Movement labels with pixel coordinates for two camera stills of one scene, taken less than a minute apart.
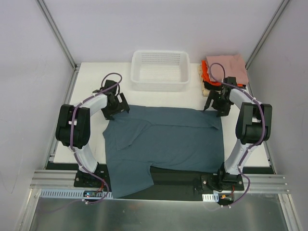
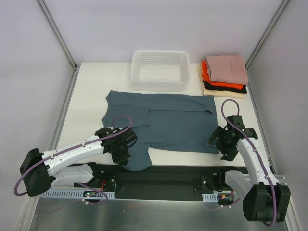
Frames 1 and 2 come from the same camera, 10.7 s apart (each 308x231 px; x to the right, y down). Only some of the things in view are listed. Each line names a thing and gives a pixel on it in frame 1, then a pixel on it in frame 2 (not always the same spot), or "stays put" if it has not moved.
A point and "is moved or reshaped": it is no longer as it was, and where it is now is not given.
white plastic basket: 160,70 stays put
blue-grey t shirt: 168,138 is moved or reshaped
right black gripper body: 217,102 -> 218,139
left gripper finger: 121,105 -> 120,155
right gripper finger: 208,102 -> 214,138
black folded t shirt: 217,87 stays put
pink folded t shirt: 234,66 stays put
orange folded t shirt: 205,75 stays put
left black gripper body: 116,109 -> 121,156
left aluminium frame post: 57,32 stays put
